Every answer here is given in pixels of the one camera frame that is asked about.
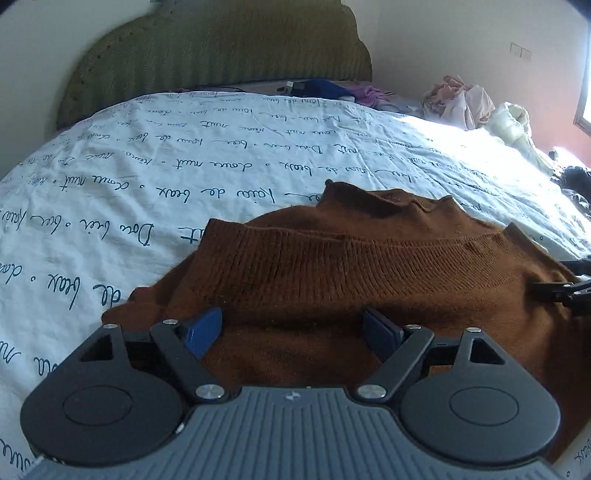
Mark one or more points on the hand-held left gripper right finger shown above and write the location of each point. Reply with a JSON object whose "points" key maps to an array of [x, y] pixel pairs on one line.
{"points": [[381, 333]]}

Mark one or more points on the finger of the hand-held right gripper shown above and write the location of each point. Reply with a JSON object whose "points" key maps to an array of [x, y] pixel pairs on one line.
{"points": [[581, 268], [575, 293]]}

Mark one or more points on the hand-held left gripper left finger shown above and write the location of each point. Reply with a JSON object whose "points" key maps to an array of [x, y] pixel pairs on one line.
{"points": [[203, 330]]}

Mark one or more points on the brown knit sweater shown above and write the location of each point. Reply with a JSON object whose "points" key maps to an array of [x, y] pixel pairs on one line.
{"points": [[351, 267]]}

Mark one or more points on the dark crumpled clothes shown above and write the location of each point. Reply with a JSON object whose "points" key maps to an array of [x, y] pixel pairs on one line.
{"points": [[575, 184]]}

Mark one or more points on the pile of pink clothes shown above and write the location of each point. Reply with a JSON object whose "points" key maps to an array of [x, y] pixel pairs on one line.
{"points": [[455, 99]]}

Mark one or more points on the cream crumpled quilt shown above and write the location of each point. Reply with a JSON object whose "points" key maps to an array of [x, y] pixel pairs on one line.
{"points": [[515, 127]]}

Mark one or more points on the window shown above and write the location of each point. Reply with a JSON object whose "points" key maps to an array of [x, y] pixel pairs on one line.
{"points": [[585, 108]]}

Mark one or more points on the white script-printed duvet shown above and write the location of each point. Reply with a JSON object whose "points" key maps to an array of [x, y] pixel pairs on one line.
{"points": [[184, 152]]}

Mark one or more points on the dark blue cloth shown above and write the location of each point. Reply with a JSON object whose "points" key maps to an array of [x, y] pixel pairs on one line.
{"points": [[325, 87]]}

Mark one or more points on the black charger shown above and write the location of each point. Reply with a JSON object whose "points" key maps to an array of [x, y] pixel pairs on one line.
{"points": [[291, 86]]}

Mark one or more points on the green padded headboard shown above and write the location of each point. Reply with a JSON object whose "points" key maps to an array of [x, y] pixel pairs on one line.
{"points": [[221, 46]]}

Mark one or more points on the white wall switch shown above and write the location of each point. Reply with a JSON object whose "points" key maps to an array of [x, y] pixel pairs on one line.
{"points": [[520, 50]]}

